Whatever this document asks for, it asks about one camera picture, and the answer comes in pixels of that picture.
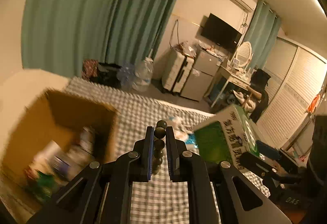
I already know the green curtain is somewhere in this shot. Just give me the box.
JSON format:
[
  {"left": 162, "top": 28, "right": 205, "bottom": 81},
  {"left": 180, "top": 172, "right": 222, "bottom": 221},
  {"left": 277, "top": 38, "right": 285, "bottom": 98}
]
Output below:
[
  {"left": 243, "top": 0, "right": 282, "bottom": 73},
  {"left": 21, "top": 0, "right": 176, "bottom": 77}
]

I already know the large clear water bottle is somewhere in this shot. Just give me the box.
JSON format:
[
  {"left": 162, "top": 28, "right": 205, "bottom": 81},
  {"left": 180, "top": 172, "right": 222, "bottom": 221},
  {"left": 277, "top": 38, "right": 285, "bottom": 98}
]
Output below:
[{"left": 132, "top": 57, "right": 153, "bottom": 92}]

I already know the brown patterned bag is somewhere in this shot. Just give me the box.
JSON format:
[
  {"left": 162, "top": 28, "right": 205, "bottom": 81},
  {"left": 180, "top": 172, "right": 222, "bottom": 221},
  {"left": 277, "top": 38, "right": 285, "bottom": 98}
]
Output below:
[{"left": 82, "top": 59, "right": 98, "bottom": 81}]

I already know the white suitcase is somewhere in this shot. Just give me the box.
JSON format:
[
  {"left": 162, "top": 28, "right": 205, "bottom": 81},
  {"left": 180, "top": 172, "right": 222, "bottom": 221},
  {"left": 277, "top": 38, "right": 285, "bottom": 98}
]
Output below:
[{"left": 161, "top": 49, "right": 194, "bottom": 93}]

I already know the wooden chair with clothes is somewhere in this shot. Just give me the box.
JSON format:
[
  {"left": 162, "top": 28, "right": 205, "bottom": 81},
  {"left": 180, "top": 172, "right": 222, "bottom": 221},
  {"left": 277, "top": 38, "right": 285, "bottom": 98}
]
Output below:
[{"left": 242, "top": 69, "right": 271, "bottom": 123}]

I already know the black wall television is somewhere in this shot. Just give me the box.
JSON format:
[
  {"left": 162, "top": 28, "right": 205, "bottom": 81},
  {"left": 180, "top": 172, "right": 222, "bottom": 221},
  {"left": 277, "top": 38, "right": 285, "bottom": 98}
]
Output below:
[{"left": 201, "top": 13, "right": 242, "bottom": 51}]

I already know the brown cardboard box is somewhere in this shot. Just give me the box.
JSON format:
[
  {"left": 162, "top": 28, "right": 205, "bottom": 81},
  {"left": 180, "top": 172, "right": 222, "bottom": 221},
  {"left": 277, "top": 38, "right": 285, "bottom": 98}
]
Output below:
[{"left": 2, "top": 90, "right": 118, "bottom": 186}]

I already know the grey mini fridge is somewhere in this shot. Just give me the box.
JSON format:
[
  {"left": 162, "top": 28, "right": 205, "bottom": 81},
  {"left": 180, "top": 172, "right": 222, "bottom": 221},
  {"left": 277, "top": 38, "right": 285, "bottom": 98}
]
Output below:
[{"left": 180, "top": 50, "right": 221, "bottom": 101}]

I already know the crumpled white tissue pile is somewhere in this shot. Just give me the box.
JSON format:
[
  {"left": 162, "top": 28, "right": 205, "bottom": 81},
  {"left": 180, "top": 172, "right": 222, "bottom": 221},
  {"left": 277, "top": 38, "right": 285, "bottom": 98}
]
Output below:
[{"left": 167, "top": 116, "right": 197, "bottom": 148}]

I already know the white louvered wardrobe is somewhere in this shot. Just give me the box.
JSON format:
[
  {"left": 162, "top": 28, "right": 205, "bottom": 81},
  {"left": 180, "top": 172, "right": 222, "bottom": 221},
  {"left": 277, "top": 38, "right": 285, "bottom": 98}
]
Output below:
[{"left": 257, "top": 37, "right": 326, "bottom": 148}]

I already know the white oval vanity mirror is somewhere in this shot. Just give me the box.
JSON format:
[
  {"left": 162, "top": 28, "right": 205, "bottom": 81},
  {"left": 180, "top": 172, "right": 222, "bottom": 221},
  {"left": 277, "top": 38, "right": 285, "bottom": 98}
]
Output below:
[{"left": 234, "top": 41, "right": 252, "bottom": 68}]

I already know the black bead string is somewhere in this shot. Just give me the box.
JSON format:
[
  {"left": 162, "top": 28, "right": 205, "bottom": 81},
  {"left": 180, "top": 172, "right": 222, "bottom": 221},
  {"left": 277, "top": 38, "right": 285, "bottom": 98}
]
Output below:
[{"left": 152, "top": 119, "right": 168, "bottom": 175}]

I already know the white dressing table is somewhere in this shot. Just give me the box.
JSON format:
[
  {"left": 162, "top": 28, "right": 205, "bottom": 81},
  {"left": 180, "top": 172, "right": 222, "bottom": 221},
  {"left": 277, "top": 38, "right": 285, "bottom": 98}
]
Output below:
[{"left": 209, "top": 65, "right": 252, "bottom": 108}]

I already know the crushed clear water bottle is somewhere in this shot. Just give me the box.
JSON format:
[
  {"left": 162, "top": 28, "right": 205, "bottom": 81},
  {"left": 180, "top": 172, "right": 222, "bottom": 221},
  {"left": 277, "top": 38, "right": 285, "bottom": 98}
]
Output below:
[{"left": 117, "top": 64, "right": 135, "bottom": 92}]

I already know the green medicine box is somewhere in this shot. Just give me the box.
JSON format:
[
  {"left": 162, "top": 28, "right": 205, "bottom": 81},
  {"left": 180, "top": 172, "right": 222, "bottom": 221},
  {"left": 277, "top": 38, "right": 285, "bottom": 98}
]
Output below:
[{"left": 193, "top": 105, "right": 259, "bottom": 173}]

